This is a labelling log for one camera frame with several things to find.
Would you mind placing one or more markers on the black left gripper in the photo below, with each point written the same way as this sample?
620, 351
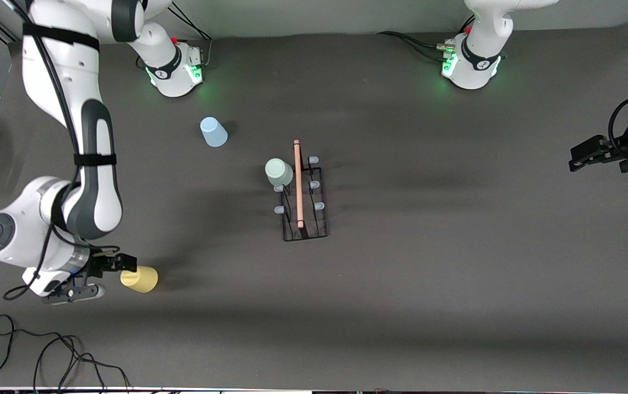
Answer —
624, 148

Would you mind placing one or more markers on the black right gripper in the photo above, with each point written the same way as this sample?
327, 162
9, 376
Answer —
96, 265

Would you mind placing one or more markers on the yellow plastic cup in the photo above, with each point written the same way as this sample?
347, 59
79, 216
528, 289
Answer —
143, 280

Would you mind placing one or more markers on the pale green plastic cup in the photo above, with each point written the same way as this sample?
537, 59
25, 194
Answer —
279, 172

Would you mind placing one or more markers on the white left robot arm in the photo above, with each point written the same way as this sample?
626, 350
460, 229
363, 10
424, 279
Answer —
475, 65

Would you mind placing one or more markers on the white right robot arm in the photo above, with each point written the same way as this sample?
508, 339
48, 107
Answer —
94, 164

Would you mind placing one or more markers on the light blue plastic cup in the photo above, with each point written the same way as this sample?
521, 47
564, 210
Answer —
214, 133

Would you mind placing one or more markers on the dark grey table mat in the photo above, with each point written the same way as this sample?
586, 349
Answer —
401, 301

